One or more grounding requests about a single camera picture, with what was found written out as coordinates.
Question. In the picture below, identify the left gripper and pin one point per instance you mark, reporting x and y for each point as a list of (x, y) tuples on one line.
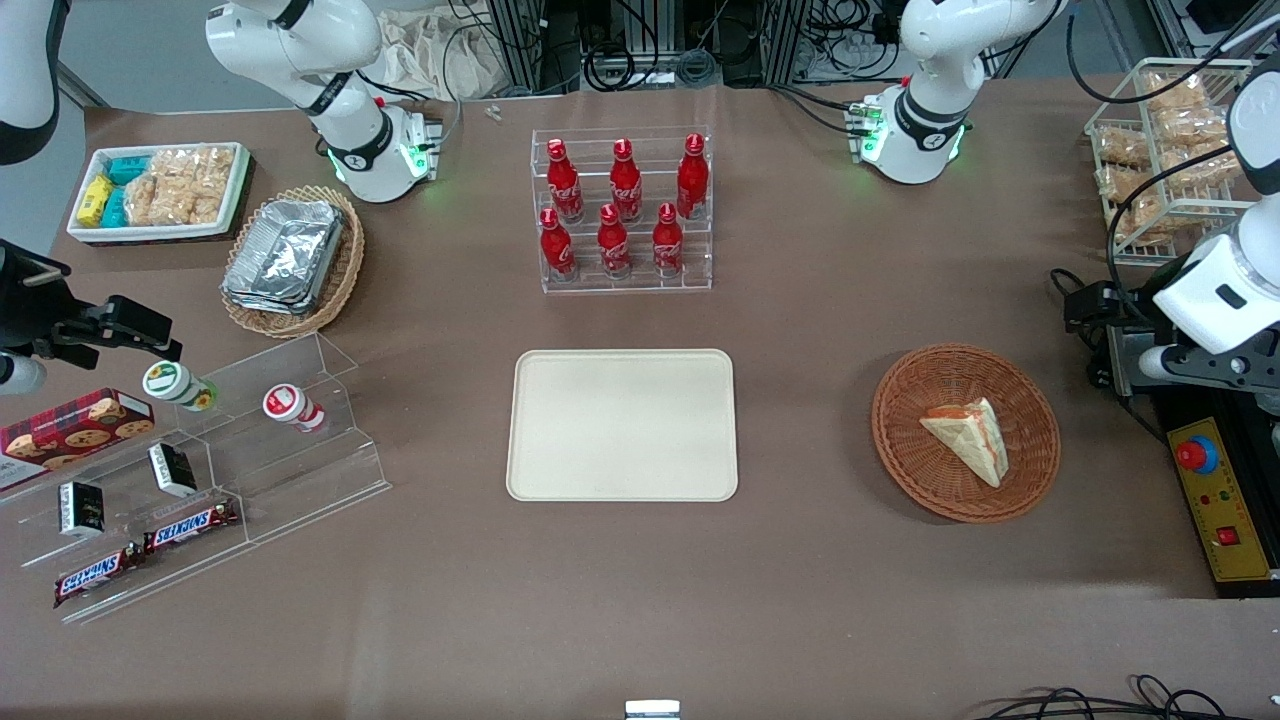
[(1122, 307)]

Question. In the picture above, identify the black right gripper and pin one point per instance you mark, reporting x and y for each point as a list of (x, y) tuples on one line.
[(28, 308)]

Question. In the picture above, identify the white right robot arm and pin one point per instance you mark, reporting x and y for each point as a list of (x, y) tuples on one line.
[(352, 125)]

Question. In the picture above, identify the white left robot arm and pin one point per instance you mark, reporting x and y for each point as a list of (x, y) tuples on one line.
[(925, 110)]

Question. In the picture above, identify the wrapped triangular sandwich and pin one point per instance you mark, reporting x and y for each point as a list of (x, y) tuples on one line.
[(975, 440)]

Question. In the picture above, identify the light wicker basket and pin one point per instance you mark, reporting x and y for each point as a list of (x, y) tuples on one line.
[(345, 265)]

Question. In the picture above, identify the brown round woven basket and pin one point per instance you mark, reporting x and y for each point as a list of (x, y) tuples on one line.
[(935, 480)]

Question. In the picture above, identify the cream plastic serving tray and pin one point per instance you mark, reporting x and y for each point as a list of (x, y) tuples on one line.
[(620, 425)]

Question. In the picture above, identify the green lid yogurt cup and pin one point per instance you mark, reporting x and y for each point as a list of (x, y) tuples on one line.
[(172, 383)]

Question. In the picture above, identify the clear bag of fried snacks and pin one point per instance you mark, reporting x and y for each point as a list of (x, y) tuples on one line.
[(1175, 92), (1190, 127), (1125, 183), (1122, 147), (1140, 220), (1205, 165)]

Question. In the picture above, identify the red tartan cookie box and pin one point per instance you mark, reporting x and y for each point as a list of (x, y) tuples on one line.
[(70, 430)]

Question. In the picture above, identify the teal snack pack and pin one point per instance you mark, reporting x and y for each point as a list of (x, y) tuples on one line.
[(115, 207), (127, 168)]

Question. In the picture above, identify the yellow snack pack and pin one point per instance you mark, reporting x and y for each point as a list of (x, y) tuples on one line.
[(95, 200)]

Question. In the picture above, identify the small black white carton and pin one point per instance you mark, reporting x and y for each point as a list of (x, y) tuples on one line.
[(82, 508), (172, 470)]

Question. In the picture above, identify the white rectangular plastic bin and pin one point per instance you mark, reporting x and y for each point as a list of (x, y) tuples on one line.
[(215, 215)]

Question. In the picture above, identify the clear bag of rice crackers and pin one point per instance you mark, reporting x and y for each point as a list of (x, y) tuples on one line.
[(180, 185)]

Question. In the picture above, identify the stack of foil containers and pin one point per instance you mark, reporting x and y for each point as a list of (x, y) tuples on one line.
[(285, 255)]

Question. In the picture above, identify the red lid yogurt cup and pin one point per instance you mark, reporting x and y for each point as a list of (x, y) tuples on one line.
[(288, 404)]

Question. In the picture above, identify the brown Snickers bar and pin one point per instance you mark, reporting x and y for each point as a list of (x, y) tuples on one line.
[(95, 577), (190, 525)]

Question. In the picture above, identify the yellow emergency stop control box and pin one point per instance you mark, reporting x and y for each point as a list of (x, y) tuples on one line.
[(1225, 500)]

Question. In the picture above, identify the clear acrylic tiered shelf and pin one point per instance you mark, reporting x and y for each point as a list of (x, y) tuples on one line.
[(290, 470)]

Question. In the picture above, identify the clear acrylic bottle rack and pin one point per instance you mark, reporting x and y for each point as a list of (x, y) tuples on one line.
[(690, 275)]

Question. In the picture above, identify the beige cloth bag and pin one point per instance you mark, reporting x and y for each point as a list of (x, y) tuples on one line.
[(440, 55)]

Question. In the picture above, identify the red cola bottle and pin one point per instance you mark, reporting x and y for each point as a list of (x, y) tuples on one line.
[(564, 185), (667, 243), (613, 245), (692, 180), (625, 185), (556, 248)]

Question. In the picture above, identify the white device edge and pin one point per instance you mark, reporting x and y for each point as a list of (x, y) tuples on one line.
[(652, 710)]

